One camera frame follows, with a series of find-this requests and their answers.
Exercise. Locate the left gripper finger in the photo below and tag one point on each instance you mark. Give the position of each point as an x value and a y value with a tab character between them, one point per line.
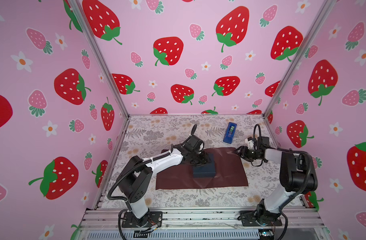
198	164
207	159

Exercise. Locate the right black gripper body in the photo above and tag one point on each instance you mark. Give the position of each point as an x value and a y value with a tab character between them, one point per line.
249	154

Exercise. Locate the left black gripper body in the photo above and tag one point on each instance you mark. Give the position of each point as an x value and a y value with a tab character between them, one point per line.
193	155

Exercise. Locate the dark navy gift box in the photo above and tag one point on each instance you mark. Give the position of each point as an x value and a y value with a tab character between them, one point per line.
207	170

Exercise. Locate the dark red wrapping paper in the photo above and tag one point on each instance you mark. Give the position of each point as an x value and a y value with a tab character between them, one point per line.
229	167

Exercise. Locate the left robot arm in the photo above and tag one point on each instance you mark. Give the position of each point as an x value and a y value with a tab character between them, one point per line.
133	182

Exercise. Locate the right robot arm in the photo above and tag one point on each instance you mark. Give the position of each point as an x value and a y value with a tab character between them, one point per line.
297	177

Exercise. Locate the blue tape dispenser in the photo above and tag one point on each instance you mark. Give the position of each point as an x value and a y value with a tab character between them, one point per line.
230	132

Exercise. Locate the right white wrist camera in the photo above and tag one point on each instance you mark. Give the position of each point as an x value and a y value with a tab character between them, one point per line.
250	142

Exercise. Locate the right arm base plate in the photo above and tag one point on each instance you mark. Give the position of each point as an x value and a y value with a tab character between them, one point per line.
255	219

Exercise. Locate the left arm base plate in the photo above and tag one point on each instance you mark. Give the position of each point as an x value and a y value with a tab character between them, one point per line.
148	220

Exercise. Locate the aluminium rail frame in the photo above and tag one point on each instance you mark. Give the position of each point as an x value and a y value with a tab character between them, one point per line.
203	224

